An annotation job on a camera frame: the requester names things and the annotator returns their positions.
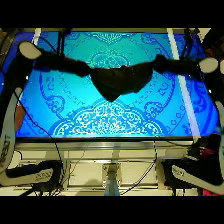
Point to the silver frame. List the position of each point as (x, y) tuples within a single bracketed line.
[(100, 151)]

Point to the dark green garment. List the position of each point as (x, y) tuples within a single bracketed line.
[(116, 81)]

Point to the pink garment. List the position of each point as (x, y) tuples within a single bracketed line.
[(210, 192)]

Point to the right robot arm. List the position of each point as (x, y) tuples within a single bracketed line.
[(208, 173)]

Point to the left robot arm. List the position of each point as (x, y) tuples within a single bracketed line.
[(8, 133)]

